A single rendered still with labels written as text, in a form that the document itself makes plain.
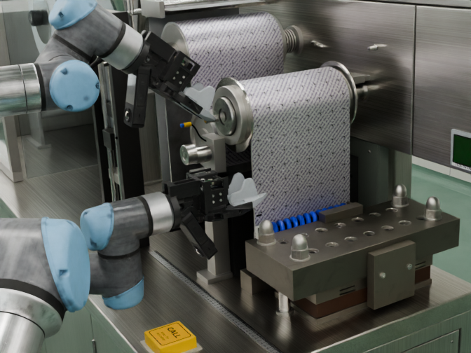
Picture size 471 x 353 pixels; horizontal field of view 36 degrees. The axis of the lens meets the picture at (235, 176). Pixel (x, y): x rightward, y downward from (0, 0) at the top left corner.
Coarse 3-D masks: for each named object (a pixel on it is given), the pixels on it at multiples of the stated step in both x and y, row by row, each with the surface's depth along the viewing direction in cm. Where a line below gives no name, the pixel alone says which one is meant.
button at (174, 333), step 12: (168, 324) 132; (180, 324) 132; (144, 336) 130; (156, 336) 128; (168, 336) 128; (180, 336) 128; (192, 336) 128; (156, 348) 126; (168, 348) 125; (180, 348) 126; (192, 348) 128
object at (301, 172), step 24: (264, 144) 141; (288, 144) 144; (312, 144) 147; (336, 144) 150; (264, 168) 142; (288, 168) 145; (312, 168) 148; (336, 168) 151; (264, 192) 144; (288, 192) 147; (312, 192) 150; (336, 192) 153; (264, 216) 145; (288, 216) 148
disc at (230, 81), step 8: (224, 80) 143; (232, 80) 140; (216, 88) 146; (240, 88) 138; (240, 96) 138; (248, 104) 136; (248, 112) 137; (248, 120) 138; (248, 128) 138; (248, 136) 139; (240, 144) 142; (248, 144) 140
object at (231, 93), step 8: (224, 88) 141; (232, 88) 140; (216, 96) 144; (224, 96) 143; (232, 96) 139; (240, 104) 138; (240, 112) 137; (240, 120) 138; (240, 128) 138; (224, 136) 145; (232, 136) 142; (240, 136) 139; (232, 144) 143
